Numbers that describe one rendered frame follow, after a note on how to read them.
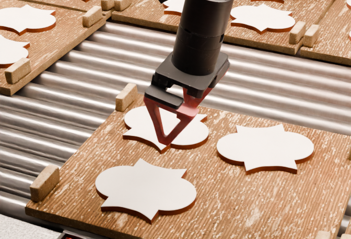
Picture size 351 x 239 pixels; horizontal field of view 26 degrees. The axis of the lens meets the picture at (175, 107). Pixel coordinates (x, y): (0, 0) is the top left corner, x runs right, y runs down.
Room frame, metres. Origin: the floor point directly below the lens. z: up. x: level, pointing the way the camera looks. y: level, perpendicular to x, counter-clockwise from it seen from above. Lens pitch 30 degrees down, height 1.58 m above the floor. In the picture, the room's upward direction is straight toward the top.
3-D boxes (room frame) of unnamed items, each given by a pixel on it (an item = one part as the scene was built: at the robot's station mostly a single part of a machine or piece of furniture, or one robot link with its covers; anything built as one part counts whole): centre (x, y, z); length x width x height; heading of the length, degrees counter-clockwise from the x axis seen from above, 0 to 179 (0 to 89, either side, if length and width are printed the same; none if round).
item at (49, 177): (0.87, 0.18, 0.95); 0.06 x 0.02 x 0.03; 158
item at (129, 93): (1.12, 0.08, 0.95); 0.06 x 0.02 x 0.03; 158
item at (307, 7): (1.58, -0.12, 0.94); 0.41 x 0.35 x 0.04; 65
